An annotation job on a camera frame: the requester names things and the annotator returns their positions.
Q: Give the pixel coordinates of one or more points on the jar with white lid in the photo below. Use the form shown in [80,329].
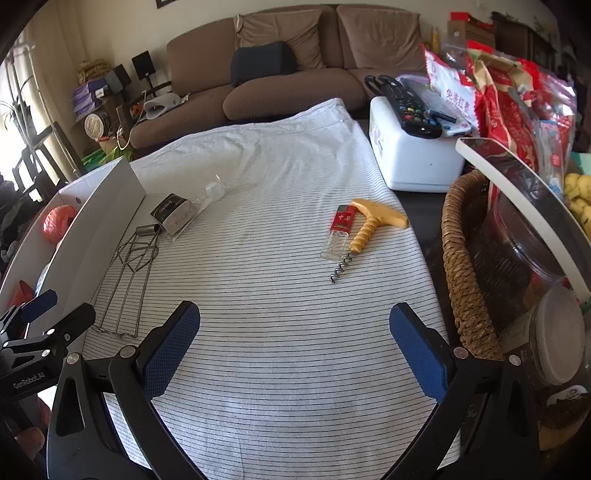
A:
[554,341]

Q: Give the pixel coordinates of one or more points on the white cardboard storage box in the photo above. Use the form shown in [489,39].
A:
[106,203]

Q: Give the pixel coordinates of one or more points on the dark wooden chair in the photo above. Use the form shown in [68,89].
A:
[51,152]

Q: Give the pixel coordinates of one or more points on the cardboard boxes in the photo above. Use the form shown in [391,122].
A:
[471,27]

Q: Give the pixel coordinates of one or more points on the black remote control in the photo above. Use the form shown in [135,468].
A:
[411,115]

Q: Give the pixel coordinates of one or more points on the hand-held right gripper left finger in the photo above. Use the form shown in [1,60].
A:
[171,350]

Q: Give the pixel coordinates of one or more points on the purple boxes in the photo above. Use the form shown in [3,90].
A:
[87,94]

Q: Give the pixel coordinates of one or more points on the grey striped cloth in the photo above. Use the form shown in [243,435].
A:
[277,277]

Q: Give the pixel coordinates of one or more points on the red snack bags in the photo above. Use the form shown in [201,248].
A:
[508,110]

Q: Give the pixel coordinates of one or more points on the clear lighter red label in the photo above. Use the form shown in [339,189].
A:
[341,221]

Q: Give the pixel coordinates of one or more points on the dark blue pen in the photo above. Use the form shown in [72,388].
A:
[442,115]

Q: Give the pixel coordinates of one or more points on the person's left hand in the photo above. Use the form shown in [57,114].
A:
[30,441]

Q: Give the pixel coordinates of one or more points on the pile of dark clothes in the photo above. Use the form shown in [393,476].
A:
[14,217]

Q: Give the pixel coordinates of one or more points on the black speaker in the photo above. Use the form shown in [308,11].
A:
[117,78]
[142,64]

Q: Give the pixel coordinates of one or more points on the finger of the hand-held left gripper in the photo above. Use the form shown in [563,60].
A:
[39,302]
[69,325]

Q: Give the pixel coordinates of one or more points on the brown sofa cushion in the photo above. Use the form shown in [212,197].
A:
[378,39]
[281,37]

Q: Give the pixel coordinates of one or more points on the orange twine ball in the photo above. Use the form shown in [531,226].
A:
[59,224]

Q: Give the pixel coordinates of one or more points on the dark picture frame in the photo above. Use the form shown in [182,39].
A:
[164,2]

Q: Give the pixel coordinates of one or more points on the round tin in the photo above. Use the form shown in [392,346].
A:
[94,124]

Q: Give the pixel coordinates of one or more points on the dark wooden cabinet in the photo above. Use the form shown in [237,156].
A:
[521,39]

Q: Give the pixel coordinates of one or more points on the brown sofa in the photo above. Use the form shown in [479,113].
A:
[286,94]

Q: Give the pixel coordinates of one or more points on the yellow bananas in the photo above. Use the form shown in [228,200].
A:
[579,189]

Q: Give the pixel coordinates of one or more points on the potted plant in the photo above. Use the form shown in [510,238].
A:
[14,106]

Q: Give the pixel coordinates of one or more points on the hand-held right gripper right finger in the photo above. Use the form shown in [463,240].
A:
[420,355]

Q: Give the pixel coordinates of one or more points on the white plastic box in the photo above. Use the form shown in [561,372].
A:
[415,161]

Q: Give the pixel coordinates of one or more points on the black lumbar pillow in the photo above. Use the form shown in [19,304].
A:
[263,62]

